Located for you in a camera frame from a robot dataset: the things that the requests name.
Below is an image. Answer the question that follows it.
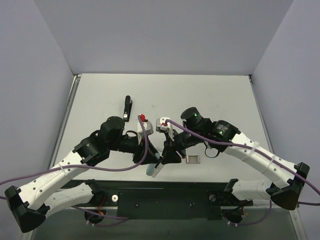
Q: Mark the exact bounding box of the black stapler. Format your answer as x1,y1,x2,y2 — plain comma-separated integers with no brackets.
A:
123,95,133,122

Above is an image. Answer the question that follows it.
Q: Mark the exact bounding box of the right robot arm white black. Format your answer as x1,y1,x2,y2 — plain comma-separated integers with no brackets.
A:
156,107,310,211

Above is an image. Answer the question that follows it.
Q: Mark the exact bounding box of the open staple box tray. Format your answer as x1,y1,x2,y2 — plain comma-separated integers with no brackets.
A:
185,155,201,164

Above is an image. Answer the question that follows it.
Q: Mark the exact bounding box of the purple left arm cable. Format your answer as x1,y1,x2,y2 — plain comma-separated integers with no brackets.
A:
0,119,151,201

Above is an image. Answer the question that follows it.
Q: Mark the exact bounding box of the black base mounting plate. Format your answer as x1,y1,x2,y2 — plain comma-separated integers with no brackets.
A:
61,178,256,222

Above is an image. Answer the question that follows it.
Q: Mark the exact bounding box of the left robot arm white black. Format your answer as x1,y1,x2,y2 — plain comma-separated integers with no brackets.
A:
4,114,160,233

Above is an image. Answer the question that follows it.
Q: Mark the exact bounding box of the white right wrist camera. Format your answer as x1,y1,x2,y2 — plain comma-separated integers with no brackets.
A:
155,116,174,140

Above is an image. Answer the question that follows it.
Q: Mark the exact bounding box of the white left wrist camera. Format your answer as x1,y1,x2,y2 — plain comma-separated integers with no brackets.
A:
137,114,154,139

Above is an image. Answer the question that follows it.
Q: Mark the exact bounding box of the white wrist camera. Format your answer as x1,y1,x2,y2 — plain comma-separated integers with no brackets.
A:
137,114,154,139
155,116,174,140

